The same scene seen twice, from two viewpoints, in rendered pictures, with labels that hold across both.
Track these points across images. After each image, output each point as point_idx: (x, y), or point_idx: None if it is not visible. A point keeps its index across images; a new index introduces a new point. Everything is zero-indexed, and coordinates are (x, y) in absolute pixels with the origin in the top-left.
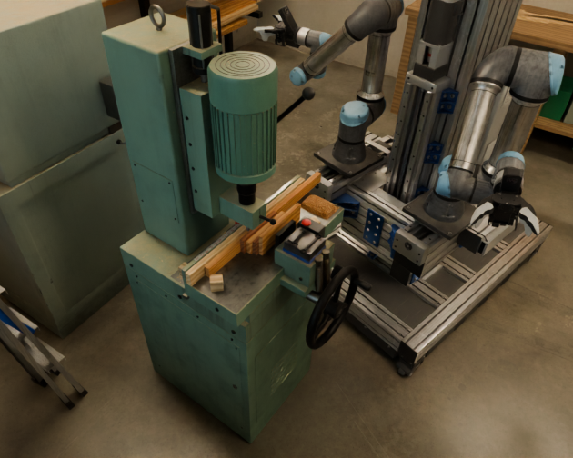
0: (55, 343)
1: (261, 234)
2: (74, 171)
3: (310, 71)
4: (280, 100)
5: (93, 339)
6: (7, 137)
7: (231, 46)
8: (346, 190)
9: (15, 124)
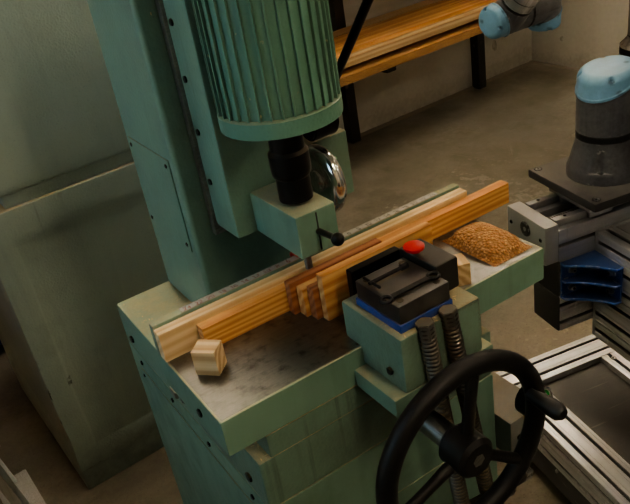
0: (75, 495)
1: (322, 271)
2: (114, 197)
3: (515, 5)
4: (553, 145)
5: (131, 498)
6: (0, 125)
7: (482, 72)
8: (595, 244)
9: (14, 105)
